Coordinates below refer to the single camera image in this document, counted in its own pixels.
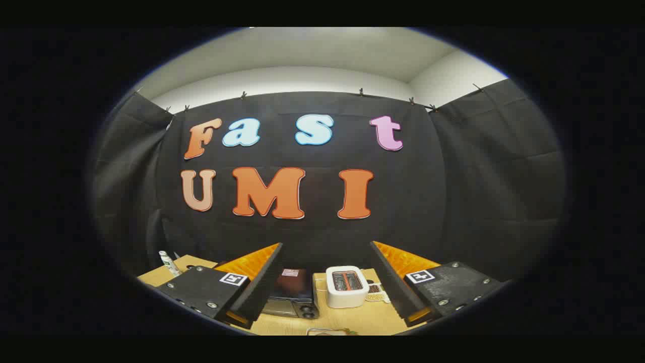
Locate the small white condiment dish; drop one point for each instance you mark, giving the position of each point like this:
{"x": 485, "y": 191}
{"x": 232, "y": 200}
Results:
{"x": 377, "y": 293}

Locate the white plastic bottle green label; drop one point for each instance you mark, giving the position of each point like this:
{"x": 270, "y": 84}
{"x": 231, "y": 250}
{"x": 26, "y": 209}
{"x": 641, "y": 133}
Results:
{"x": 169, "y": 263}

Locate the black toaster oven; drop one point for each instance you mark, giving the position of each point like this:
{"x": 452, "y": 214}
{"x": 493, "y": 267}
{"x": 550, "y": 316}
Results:
{"x": 295, "y": 285}

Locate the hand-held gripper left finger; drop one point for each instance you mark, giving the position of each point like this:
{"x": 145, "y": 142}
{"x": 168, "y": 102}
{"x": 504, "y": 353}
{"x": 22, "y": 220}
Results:
{"x": 264, "y": 282}

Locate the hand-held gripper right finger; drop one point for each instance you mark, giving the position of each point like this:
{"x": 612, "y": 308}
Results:
{"x": 390, "y": 282}

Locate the white pop-up toaster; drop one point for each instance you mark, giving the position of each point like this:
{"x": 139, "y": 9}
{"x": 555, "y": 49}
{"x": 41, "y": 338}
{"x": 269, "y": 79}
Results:
{"x": 347, "y": 297}

